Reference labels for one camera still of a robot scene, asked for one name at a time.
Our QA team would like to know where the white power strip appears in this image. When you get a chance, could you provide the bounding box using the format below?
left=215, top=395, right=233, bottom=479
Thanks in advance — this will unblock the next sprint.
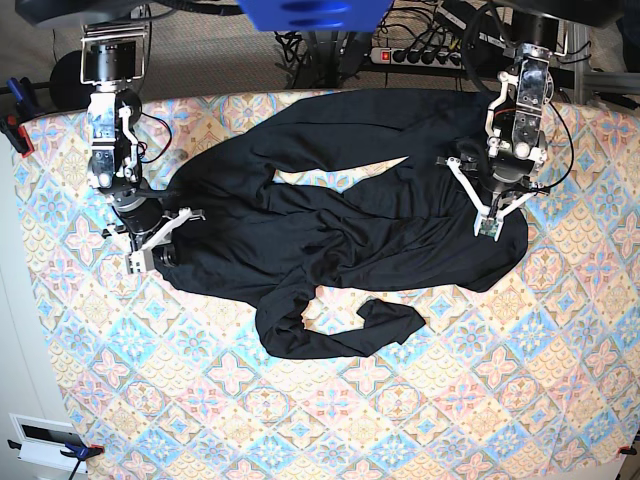
left=369, top=47, right=462, bottom=69

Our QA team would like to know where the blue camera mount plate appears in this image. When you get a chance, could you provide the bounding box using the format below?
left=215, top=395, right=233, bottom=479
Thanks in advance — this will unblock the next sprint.
left=237, top=0, right=392, bottom=32

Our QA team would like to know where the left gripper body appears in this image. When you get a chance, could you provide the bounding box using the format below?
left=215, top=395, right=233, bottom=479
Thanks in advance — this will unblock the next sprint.
left=436, top=144, right=548, bottom=225

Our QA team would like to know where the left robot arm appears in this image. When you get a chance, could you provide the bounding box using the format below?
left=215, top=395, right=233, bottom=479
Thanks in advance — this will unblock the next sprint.
left=438, top=1, right=623, bottom=239

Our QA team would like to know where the black t-shirt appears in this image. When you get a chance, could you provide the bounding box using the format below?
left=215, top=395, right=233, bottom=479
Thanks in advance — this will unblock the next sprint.
left=159, top=89, right=528, bottom=360

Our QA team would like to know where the black round stool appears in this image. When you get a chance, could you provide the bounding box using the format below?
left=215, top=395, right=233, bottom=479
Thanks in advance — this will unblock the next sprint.
left=49, top=50, right=99, bottom=111

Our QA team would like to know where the blue orange clamp upper left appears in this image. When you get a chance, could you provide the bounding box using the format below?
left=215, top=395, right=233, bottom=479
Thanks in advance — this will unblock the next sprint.
left=1, top=77, right=39, bottom=158

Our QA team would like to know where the blue orange clamp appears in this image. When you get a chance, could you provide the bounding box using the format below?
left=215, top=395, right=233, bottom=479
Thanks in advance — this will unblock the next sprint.
left=7, top=440, right=105, bottom=479
left=1, top=77, right=39, bottom=158

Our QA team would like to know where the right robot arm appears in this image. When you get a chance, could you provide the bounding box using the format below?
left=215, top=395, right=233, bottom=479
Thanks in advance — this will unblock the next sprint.
left=15, top=1, right=204, bottom=273

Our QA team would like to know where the blue orange clamp lower left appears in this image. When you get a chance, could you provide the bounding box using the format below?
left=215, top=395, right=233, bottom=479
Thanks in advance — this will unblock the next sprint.
left=7, top=440, right=105, bottom=479

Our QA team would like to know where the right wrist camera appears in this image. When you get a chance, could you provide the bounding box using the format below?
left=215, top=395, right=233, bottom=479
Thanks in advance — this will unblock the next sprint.
left=125, top=249, right=155, bottom=274

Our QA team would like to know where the patterned tablecloth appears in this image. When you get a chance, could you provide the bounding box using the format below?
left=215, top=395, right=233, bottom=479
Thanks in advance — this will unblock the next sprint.
left=11, top=104, right=639, bottom=479

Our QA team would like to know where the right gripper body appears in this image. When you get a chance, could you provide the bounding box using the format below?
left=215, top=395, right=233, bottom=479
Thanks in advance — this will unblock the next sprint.
left=102, top=197, right=206, bottom=267

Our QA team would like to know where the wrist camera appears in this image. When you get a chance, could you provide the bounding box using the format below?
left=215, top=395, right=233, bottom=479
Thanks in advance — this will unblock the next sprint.
left=474, top=214, right=504, bottom=242
left=125, top=249, right=155, bottom=274

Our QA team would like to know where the white floor vent box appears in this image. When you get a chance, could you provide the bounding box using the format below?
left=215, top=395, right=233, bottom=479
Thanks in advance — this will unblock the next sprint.
left=7, top=413, right=82, bottom=473

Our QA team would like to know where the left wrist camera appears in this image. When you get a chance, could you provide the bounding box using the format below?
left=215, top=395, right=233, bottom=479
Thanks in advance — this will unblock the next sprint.
left=474, top=214, right=504, bottom=242

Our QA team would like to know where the orange clamp lower right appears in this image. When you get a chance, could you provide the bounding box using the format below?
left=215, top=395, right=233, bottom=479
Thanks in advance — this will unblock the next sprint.
left=617, top=445, right=638, bottom=456

